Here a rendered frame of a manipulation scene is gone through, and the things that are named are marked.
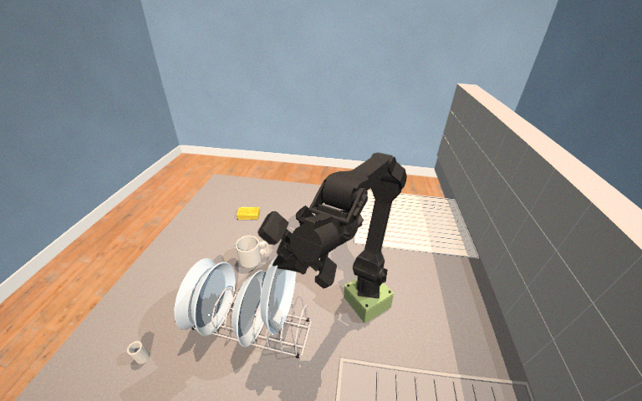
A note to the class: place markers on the yellow sponge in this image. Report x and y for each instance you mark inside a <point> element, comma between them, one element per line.
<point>248,213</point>

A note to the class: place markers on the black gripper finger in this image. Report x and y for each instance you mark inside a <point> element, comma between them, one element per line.
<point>293,265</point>
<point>281,258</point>

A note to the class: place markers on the white wire dish rack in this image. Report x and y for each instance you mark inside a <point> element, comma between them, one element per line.
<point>296,354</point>

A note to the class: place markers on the pale grey cylindrical cup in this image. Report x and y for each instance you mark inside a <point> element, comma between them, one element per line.
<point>140,356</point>

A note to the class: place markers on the grey tiled splashback panel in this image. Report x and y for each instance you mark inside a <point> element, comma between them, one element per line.
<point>562,249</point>

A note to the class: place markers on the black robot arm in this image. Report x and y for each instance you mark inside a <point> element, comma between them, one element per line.
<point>347,190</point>

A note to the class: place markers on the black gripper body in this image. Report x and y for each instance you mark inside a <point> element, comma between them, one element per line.
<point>274,228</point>

